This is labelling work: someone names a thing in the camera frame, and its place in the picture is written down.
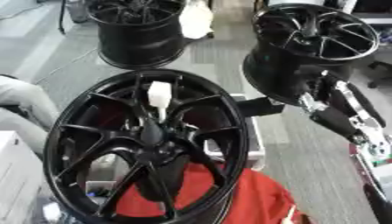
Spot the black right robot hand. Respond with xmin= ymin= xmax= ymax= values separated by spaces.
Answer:
xmin=297 ymin=66 xmax=389 ymax=144

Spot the black wheel rim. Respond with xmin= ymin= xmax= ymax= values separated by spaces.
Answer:
xmin=241 ymin=3 xmax=383 ymax=107
xmin=84 ymin=0 xmax=189 ymax=70

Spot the black spoked wheel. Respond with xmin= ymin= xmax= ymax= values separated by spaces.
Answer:
xmin=43 ymin=68 xmax=251 ymax=224

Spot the black block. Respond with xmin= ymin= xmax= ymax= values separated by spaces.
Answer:
xmin=235 ymin=96 xmax=287 ymax=117

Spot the white plastic bag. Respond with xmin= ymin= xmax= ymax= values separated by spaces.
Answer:
xmin=178 ymin=0 xmax=216 ymax=40

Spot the person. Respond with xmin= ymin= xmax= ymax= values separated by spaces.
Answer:
xmin=0 ymin=73 xmax=61 ymax=157

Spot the white box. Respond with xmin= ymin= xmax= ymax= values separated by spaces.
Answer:
xmin=0 ymin=130 xmax=49 ymax=224

